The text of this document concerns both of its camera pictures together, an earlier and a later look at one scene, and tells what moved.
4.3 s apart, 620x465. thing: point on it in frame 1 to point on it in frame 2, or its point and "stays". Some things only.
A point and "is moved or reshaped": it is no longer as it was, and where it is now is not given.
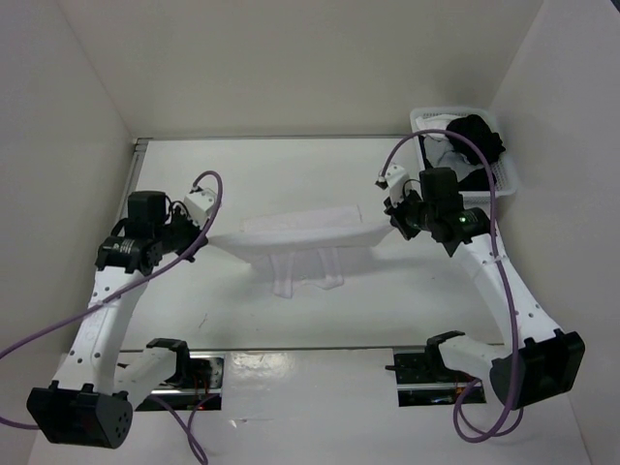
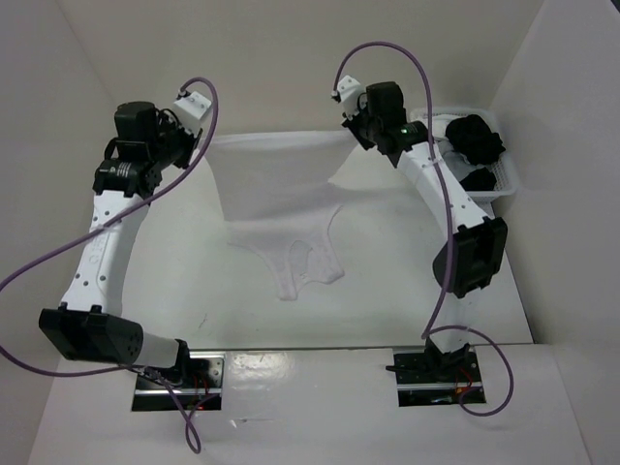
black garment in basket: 476,129 stays
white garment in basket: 436,122 stays
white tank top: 301,245 is moved or reshaped
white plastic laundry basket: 505,180 stays
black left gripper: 195,231 to 170,122
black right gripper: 396,213 to 352,125
